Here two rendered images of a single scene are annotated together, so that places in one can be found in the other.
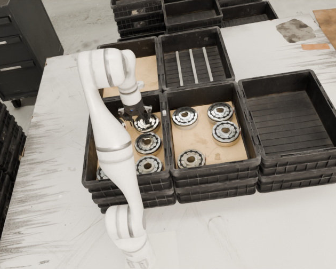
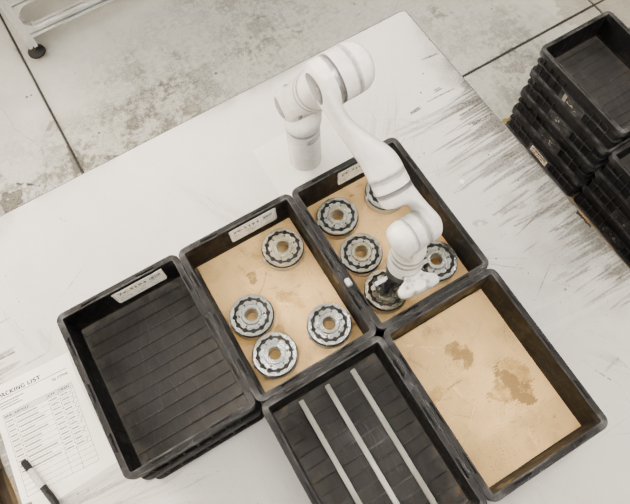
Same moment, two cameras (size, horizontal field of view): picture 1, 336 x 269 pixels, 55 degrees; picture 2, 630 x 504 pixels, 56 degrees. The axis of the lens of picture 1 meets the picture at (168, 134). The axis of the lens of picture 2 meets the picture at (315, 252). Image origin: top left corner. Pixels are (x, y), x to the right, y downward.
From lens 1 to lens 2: 1.27 m
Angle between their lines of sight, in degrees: 60
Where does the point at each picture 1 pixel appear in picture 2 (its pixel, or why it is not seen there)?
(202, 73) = (351, 459)
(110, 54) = (321, 61)
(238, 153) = (224, 294)
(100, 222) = not seen: hidden behind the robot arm
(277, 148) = (172, 324)
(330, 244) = (101, 254)
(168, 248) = (281, 177)
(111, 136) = not seen: hidden behind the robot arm
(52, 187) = (483, 187)
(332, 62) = not seen: outside the picture
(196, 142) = (292, 290)
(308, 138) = (129, 358)
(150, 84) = (440, 391)
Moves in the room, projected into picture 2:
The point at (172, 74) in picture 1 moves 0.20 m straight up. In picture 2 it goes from (411, 436) to (424, 428)
